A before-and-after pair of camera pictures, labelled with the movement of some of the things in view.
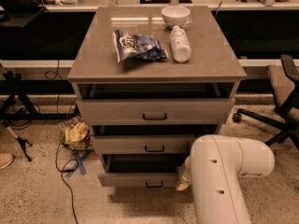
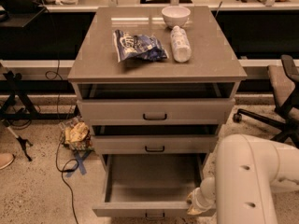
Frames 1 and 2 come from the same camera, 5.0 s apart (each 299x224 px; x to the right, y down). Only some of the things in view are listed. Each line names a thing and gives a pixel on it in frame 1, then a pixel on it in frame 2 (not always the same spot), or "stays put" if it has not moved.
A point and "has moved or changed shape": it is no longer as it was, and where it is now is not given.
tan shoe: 6,159 stays put
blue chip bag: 137,46 stays put
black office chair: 284,83 stays put
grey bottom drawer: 141,169 has moved or changed shape
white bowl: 175,15 stays put
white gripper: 187,172 → 202,200
